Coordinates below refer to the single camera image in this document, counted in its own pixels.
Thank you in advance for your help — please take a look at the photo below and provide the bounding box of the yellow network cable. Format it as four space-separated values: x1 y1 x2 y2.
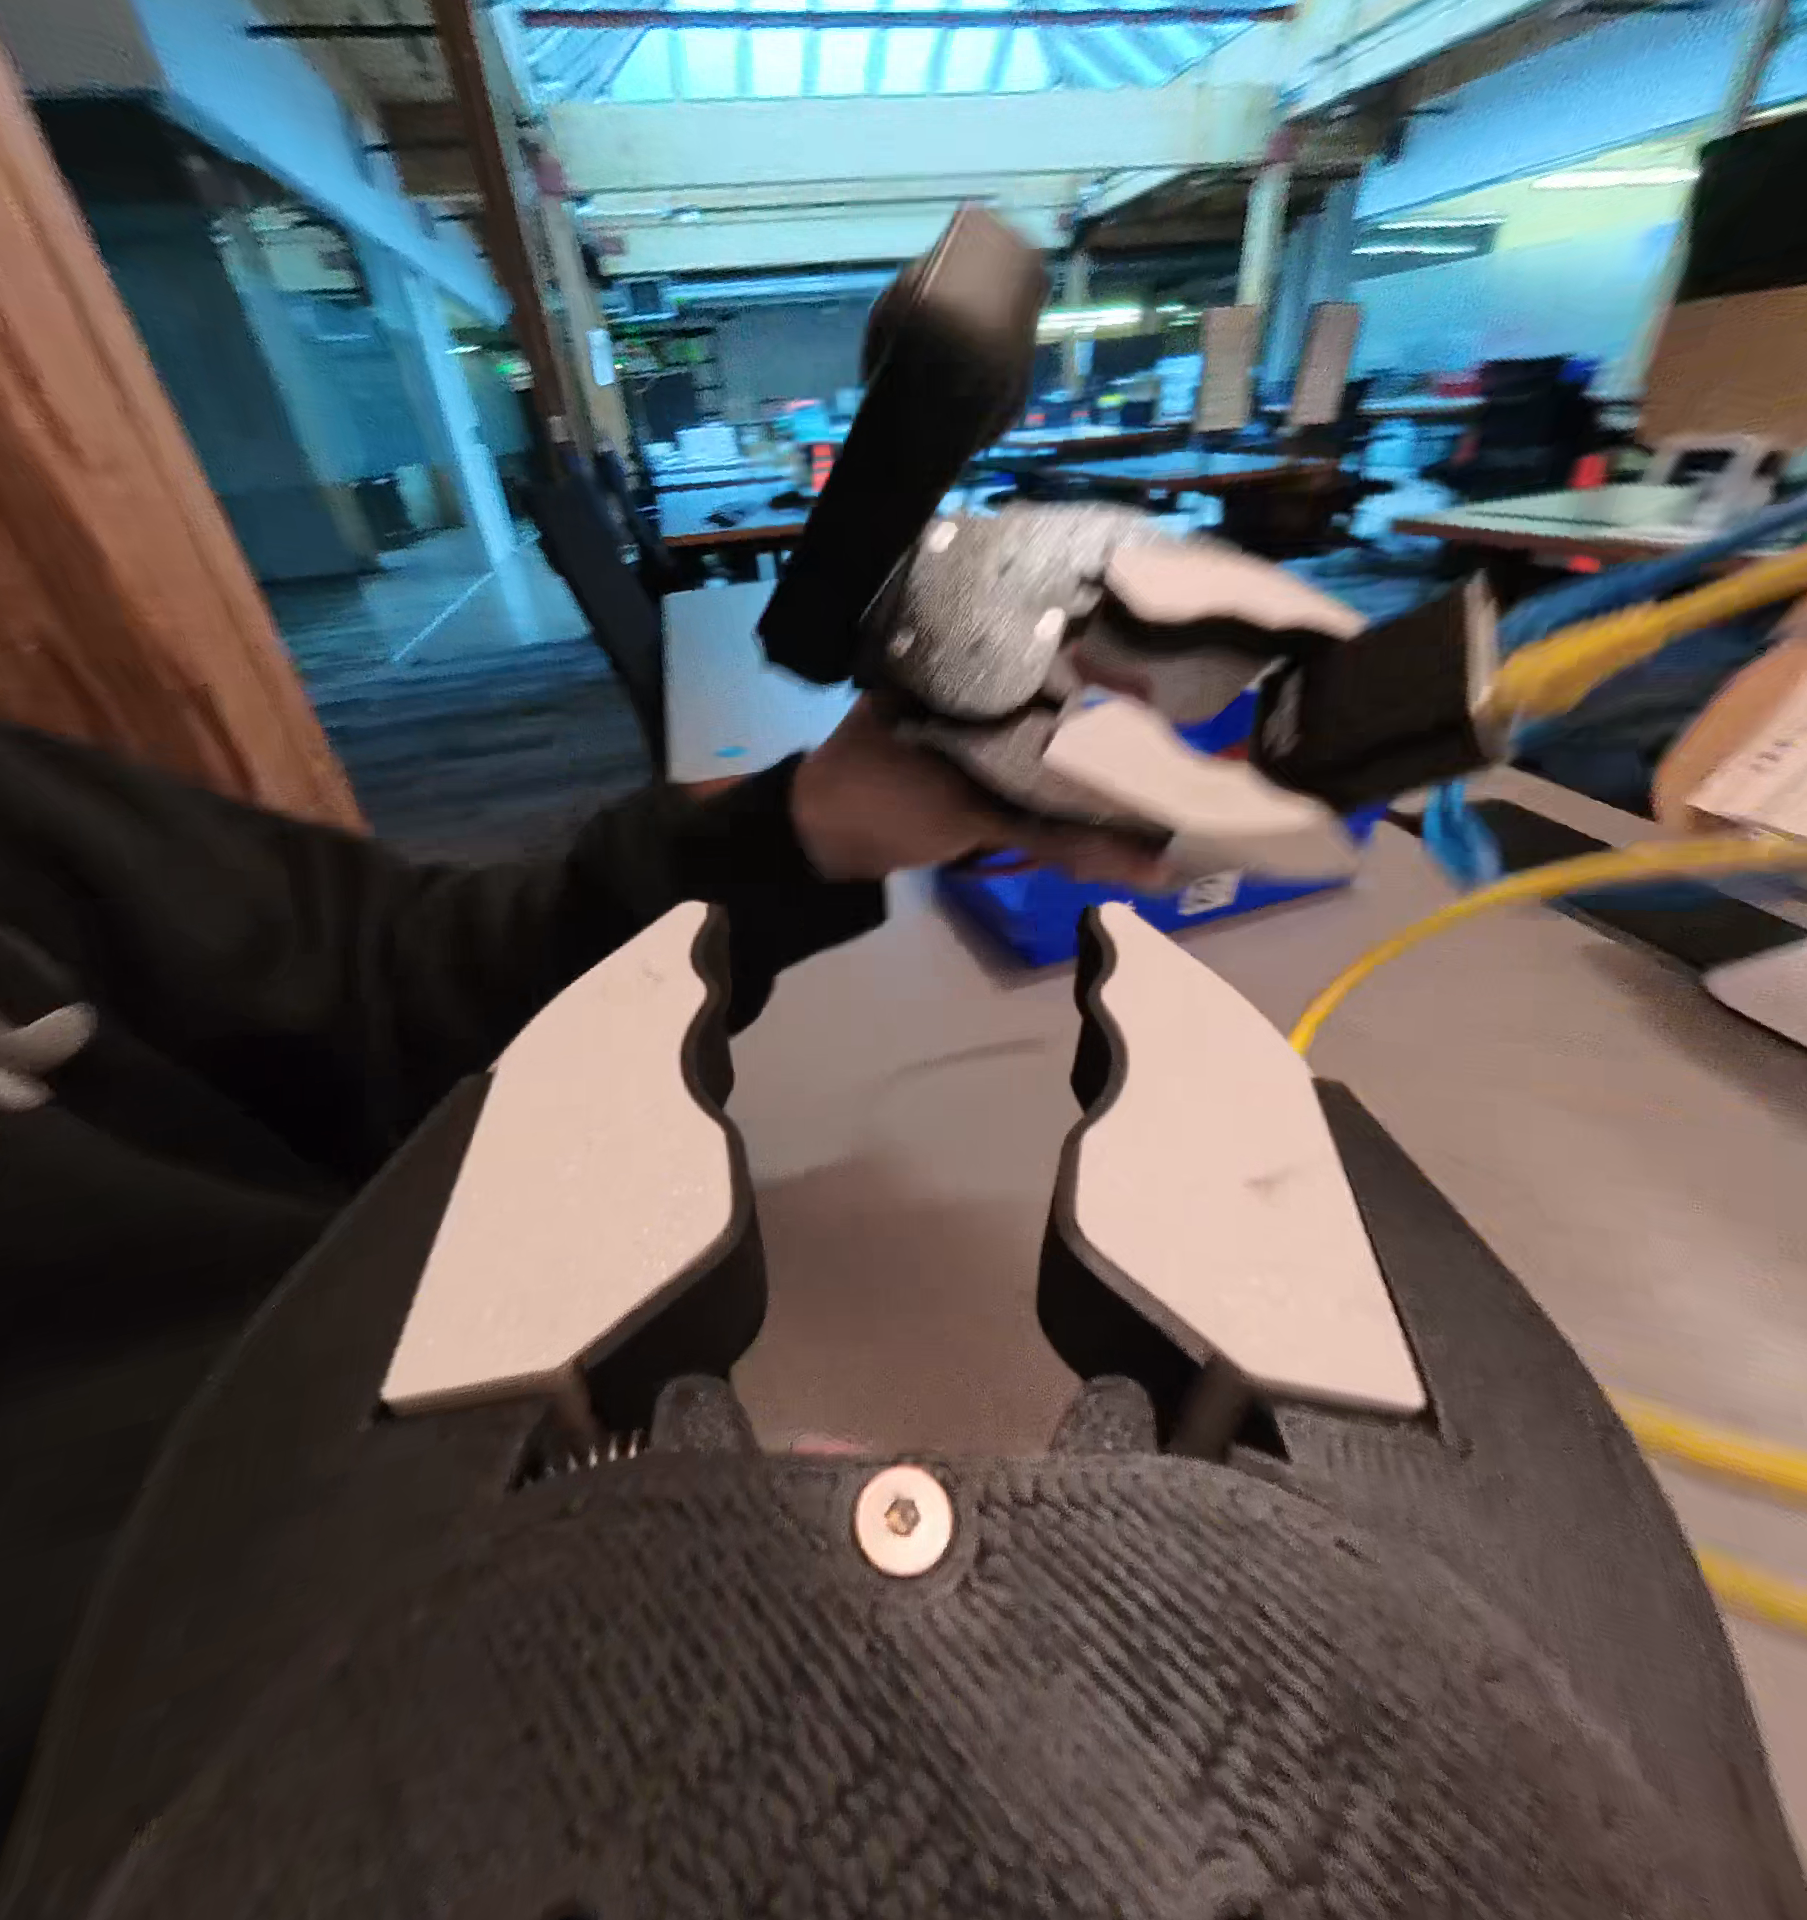
1287 524 1807 1659

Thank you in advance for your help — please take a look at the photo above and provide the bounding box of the person's left hand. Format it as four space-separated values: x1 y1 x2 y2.
791 701 1187 893

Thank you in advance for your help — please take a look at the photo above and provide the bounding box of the wooden support post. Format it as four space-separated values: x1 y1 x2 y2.
0 0 364 832

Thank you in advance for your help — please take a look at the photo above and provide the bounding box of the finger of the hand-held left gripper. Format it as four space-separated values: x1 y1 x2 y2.
1043 696 1365 893
1097 537 1370 650

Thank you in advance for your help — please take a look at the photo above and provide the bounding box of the wooden document stand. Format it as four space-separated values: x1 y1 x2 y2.
1652 630 1807 863

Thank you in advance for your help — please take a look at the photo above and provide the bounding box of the cardboard box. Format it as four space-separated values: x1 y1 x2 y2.
1639 276 1807 450

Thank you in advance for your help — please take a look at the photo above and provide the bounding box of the grey desk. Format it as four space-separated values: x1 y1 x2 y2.
730 763 1807 1920

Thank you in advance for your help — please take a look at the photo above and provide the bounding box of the blue network cable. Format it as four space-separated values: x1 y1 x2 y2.
1421 472 1807 903

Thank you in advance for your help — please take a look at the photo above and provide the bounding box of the blue plastic bin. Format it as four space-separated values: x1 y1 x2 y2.
932 680 1391 967

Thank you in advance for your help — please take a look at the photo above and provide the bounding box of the black network splitter box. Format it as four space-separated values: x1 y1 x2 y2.
1256 577 1506 805

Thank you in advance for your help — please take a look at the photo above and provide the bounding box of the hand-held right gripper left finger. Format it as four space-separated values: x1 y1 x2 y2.
378 899 766 1419

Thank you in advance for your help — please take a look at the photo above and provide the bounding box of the person's black hoodie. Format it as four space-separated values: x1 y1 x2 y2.
0 705 454 1892

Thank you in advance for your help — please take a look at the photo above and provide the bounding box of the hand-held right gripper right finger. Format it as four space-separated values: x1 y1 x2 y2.
1039 899 1430 1425

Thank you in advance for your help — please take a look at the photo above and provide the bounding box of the white stand base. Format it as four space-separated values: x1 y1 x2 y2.
1702 917 1807 1077

